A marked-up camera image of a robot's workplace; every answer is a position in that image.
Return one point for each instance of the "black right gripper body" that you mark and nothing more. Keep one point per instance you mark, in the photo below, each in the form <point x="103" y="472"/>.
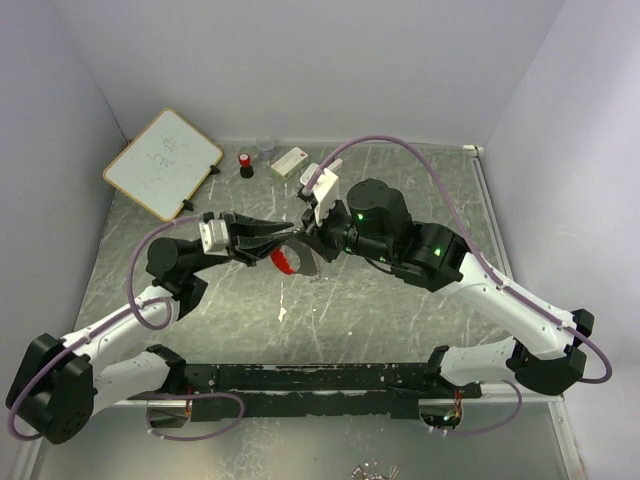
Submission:
<point x="333" y="230"/>

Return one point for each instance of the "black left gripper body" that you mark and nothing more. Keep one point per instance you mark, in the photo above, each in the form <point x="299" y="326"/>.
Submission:
<point x="231" y="246"/>

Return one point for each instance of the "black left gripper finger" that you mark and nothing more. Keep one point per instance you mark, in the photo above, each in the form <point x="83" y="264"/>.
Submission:
<point x="246" y="226"/>
<point x="261" y="247"/>

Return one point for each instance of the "metal key organizer red handle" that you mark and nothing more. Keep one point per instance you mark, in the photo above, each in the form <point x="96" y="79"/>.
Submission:
<point x="293" y="255"/>

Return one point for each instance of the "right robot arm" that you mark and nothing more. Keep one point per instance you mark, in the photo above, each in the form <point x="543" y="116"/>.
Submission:
<point x="542" y="352"/>

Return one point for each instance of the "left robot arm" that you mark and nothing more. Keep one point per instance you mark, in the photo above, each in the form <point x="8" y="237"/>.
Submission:
<point x="62" y="382"/>

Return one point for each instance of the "red black stamp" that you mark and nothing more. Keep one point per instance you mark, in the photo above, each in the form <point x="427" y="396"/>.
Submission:
<point x="246" y="168"/>

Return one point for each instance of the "white stapler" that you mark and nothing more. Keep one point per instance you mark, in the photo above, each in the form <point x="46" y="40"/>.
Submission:
<point x="335" y="165"/>

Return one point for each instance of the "white staples box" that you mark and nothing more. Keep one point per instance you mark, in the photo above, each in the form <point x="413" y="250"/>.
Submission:
<point x="290" y="163"/>

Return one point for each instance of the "clear plastic cup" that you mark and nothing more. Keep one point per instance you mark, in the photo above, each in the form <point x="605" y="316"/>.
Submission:
<point x="265" y="147"/>

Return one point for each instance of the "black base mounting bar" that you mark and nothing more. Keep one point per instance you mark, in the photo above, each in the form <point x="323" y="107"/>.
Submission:
<point x="357" y="389"/>

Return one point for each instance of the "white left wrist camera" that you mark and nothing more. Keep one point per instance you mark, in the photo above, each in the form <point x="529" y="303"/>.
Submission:
<point x="214" y="234"/>

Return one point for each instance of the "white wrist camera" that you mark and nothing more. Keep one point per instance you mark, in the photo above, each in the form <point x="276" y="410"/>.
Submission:
<point x="324" y="194"/>
<point x="214" y="234"/>

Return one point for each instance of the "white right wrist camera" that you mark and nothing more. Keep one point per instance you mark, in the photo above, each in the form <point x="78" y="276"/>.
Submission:
<point x="324" y="194"/>

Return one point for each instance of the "small whiteboard wooden frame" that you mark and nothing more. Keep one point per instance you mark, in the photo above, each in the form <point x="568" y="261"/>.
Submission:
<point x="164" y="165"/>

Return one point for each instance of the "aluminium frame rail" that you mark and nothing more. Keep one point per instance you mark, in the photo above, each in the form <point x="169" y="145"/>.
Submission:
<point x="558" y="413"/>

